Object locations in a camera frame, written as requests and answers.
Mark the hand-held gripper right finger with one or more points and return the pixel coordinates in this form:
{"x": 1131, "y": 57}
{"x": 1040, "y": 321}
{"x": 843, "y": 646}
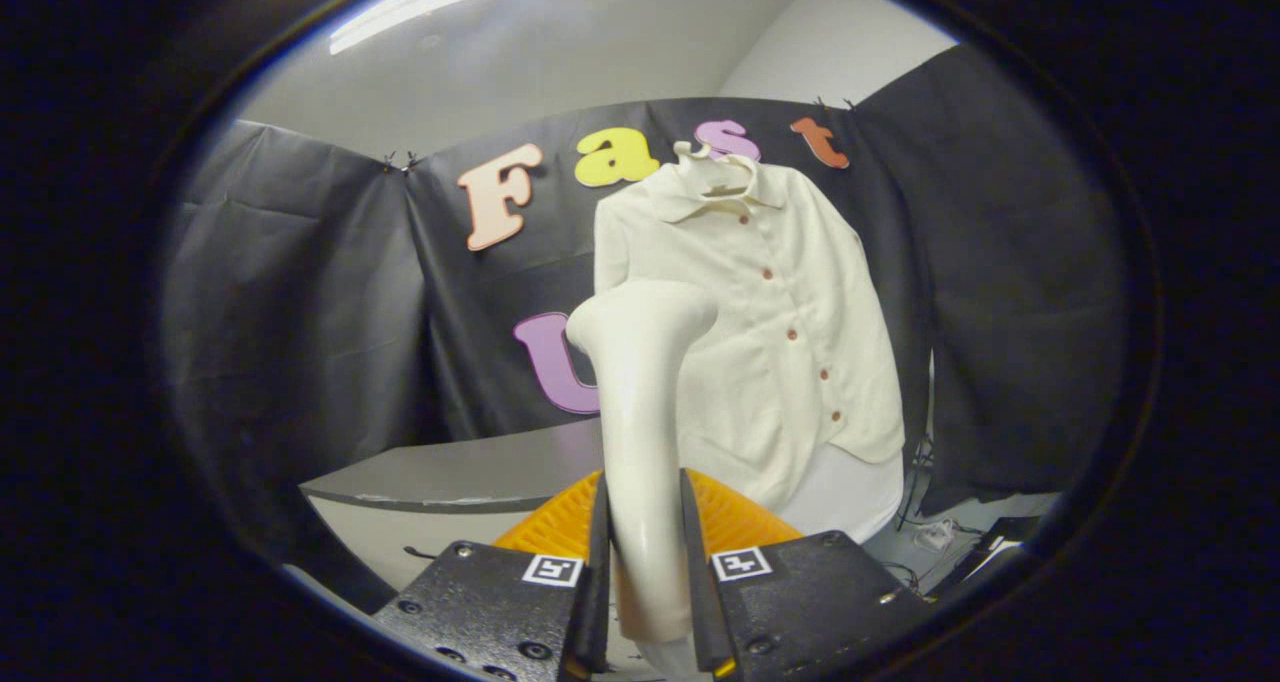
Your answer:
{"x": 800, "y": 592}

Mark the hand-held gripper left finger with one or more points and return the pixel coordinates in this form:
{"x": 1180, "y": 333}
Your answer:
{"x": 490, "y": 602}

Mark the white garment steamer head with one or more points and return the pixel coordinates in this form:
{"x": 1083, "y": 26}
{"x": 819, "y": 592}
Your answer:
{"x": 640, "y": 412}

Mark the cream button-up shirt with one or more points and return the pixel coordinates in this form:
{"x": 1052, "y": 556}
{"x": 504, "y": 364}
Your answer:
{"x": 800, "y": 292}

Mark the white ironing form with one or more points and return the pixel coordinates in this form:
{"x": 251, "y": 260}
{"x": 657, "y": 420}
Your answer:
{"x": 850, "y": 497}

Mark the grey top white cabinet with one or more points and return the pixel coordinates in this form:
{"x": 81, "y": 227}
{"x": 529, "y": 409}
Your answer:
{"x": 470, "y": 472}

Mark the black box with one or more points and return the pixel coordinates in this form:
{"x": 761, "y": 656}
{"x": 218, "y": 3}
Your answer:
{"x": 1000, "y": 547}

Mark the black backdrop cloth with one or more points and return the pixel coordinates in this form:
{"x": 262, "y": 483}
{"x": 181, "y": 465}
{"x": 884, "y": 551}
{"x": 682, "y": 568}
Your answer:
{"x": 300, "y": 312}

